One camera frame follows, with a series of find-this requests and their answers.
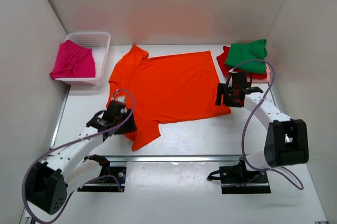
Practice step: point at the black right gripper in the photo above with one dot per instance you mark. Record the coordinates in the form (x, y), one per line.
(222, 89)

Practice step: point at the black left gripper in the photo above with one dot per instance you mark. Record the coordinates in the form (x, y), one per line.
(130, 126)

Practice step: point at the orange t-shirt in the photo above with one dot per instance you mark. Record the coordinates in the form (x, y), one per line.
(166, 89)

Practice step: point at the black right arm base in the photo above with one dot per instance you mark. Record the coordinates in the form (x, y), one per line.
(237, 179)

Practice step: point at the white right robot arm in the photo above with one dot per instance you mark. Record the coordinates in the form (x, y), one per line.
(286, 140)

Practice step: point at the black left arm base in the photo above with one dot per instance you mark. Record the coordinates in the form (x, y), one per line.
(110, 179)

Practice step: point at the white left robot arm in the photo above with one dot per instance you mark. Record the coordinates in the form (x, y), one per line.
(48, 184)

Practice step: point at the red folded t-shirt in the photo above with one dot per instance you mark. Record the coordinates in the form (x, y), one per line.
(221, 61)

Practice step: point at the green folded t-shirt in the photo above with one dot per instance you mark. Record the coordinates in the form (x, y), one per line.
(247, 56)

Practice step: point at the pink folded t-shirt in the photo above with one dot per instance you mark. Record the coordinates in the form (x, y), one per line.
(262, 78)

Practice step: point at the magenta t-shirt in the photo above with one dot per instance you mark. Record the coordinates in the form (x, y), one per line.
(73, 61)

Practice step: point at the white plastic basket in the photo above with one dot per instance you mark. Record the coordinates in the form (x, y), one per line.
(99, 43)

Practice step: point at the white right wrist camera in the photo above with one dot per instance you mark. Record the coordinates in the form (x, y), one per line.
(232, 72)

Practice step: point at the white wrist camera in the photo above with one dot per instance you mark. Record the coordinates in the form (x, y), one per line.
(232, 72)
(121, 99)

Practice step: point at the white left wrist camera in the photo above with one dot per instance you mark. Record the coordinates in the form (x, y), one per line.
(121, 99)

